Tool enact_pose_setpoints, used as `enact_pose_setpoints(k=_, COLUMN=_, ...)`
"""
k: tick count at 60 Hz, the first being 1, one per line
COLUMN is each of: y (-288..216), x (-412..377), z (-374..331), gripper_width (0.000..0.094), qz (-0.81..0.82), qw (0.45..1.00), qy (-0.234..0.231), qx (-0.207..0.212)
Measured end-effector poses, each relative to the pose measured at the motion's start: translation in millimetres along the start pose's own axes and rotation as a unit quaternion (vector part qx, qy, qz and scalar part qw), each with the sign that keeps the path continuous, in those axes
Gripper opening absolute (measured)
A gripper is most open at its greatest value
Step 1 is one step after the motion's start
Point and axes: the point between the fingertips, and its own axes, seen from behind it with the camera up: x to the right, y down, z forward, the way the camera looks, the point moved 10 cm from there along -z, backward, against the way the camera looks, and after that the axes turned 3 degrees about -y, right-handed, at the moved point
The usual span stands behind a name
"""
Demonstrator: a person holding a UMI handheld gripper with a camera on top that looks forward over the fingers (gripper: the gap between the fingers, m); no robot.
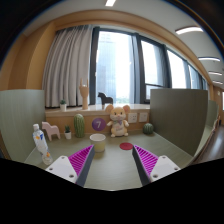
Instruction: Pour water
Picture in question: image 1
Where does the small plant on sill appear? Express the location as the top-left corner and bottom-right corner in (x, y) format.
(60, 99), (67, 112)

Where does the round green ceramic cactus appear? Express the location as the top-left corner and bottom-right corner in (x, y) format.
(143, 123), (154, 134)

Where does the red round coaster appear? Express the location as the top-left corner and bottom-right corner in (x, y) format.
(120, 142), (133, 150)

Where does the black horse figure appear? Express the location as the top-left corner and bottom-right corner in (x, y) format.
(98, 92), (113, 105)

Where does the pink wooden horse figure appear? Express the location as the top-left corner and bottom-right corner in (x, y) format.
(42, 122), (60, 140)

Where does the white wall socket left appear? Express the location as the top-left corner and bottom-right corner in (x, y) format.
(128, 113), (137, 123)

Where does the small plant in white pot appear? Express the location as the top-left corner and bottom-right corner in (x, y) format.
(64, 125), (71, 140)

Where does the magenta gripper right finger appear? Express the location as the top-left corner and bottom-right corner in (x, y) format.
(132, 145), (180, 186)

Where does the white wall socket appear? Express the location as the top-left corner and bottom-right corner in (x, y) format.
(139, 113), (148, 122)
(128, 113), (137, 123)

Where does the pale yellow paper cup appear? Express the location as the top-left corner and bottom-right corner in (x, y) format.
(90, 133), (106, 152)

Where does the green right partition panel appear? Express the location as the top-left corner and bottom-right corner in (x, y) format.
(150, 88), (208, 156)

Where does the grey beige curtain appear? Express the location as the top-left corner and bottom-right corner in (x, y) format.
(42, 25), (93, 107)

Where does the yellow mouse plush toy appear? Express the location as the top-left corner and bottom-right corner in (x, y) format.
(105, 104), (130, 137)

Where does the white wall socket right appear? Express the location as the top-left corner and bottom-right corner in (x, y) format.
(139, 113), (148, 122)

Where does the clear plastic water bottle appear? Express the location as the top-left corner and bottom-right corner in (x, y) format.
(33, 124), (53, 165)

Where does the purple number seven disc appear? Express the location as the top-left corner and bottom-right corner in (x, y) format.
(92, 118), (106, 131)

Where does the wooden hand sculpture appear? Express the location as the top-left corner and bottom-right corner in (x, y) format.
(79, 79), (89, 110)

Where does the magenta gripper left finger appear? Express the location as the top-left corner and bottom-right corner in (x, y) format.
(46, 145), (95, 187)

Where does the green partition panel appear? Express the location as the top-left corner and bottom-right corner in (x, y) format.
(0, 89), (45, 162)
(150, 88), (208, 156)

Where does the tall green ceramic cactus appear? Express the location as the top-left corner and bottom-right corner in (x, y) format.
(74, 114), (85, 138)

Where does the green left partition panel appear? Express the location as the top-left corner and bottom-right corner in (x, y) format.
(0, 89), (45, 162)

